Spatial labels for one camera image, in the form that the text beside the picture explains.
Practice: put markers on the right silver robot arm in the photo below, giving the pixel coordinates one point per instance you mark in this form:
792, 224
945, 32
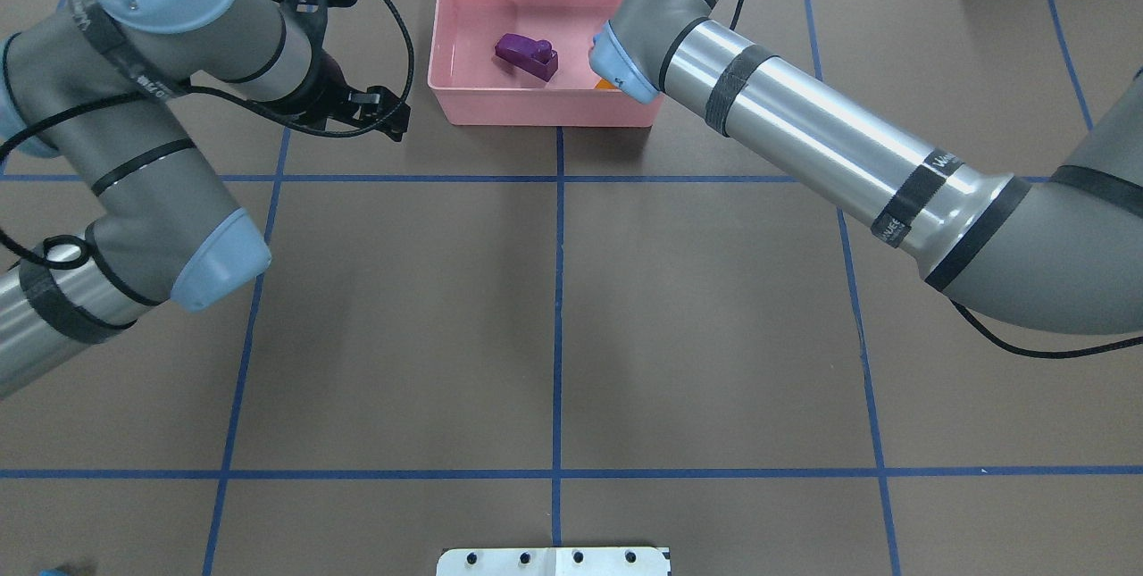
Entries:
1062, 256

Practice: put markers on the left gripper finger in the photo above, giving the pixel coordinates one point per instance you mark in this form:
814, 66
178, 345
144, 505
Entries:
380, 109

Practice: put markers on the pink plastic box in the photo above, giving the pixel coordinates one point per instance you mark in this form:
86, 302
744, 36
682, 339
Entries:
475, 87

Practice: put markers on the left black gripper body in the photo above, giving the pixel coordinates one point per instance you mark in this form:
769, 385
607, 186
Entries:
327, 87

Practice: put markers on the purple toy block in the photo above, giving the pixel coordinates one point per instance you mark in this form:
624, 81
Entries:
537, 57

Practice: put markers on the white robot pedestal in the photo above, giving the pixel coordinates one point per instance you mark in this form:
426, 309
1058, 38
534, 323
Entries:
555, 561

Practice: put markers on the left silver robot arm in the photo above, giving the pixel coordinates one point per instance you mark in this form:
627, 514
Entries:
92, 83

